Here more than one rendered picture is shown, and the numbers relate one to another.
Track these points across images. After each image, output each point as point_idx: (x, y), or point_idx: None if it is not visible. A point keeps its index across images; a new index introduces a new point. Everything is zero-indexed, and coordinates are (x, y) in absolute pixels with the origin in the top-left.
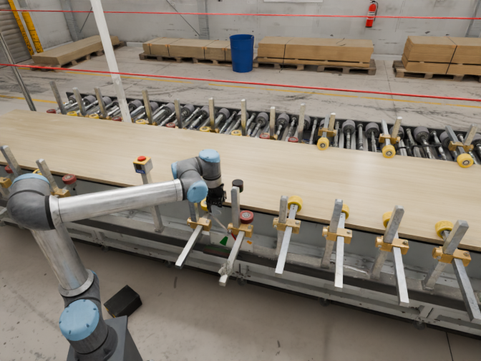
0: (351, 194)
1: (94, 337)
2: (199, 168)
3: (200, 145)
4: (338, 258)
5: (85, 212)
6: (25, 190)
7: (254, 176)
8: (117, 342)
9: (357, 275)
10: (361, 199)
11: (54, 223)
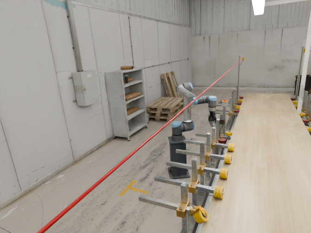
0: (254, 170)
1: (173, 130)
2: (206, 99)
3: (285, 128)
4: (190, 151)
5: (180, 91)
6: (183, 83)
7: (258, 142)
8: (177, 140)
9: None
10: (249, 173)
11: (176, 89)
